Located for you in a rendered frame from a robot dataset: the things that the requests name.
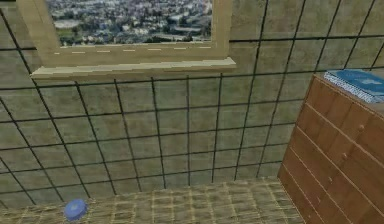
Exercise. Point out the beige framed window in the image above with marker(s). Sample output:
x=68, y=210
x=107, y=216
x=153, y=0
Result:
x=133, y=56

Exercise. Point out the brown wooden chest of drawers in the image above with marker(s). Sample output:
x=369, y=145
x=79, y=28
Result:
x=336, y=150

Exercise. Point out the blue round disc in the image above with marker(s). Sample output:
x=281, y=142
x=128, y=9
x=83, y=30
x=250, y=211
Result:
x=75, y=209

